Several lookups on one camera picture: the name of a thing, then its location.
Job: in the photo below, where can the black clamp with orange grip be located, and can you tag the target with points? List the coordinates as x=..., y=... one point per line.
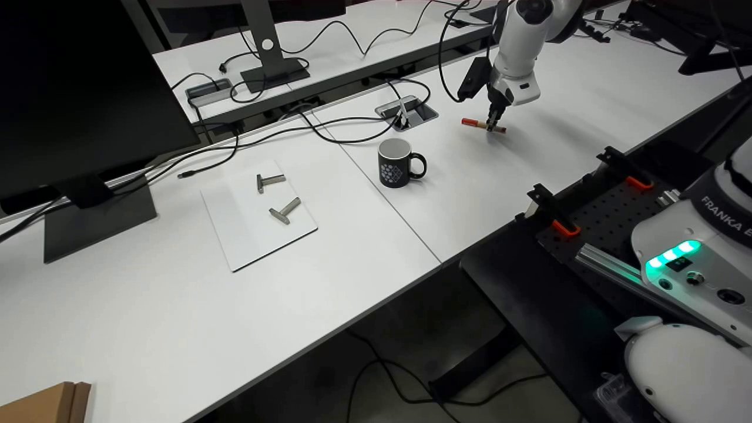
x=557, y=215
x=630, y=175

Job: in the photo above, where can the large black monitor with stand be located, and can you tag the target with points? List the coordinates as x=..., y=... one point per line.
x=79, y=94

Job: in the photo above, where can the grey monitor stand with base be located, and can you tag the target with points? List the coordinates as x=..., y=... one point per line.
x=271, y=67

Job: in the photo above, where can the black desk leg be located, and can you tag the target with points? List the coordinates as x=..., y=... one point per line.
x=470, y=365

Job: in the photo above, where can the black equipment stand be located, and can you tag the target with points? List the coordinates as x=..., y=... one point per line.
x=705, y=47

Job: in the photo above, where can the grey metal T piece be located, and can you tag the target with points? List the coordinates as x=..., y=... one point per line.
x=286, y=209
x=268, y=181

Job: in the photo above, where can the aluminium extrusion bar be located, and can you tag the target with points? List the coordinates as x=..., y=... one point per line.
x=612, y=263

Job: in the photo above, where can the flat dark desk hub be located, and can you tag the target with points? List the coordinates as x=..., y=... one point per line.
x=208, y=92

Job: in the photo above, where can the white rectangular board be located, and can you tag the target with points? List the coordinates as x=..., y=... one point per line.
x=259, y=218

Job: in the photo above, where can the black power strip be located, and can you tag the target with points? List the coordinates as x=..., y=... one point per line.
x=601, y=32

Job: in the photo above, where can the black mug with white print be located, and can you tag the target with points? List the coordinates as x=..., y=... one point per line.
x=393, y=164

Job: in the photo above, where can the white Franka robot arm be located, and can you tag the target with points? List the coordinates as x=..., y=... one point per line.
x=521, y=42

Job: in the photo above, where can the brown cardboard box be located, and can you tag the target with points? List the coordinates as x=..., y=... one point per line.
x=43, y=403

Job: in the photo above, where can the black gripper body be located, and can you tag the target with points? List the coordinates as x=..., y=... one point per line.
x=500, y=94

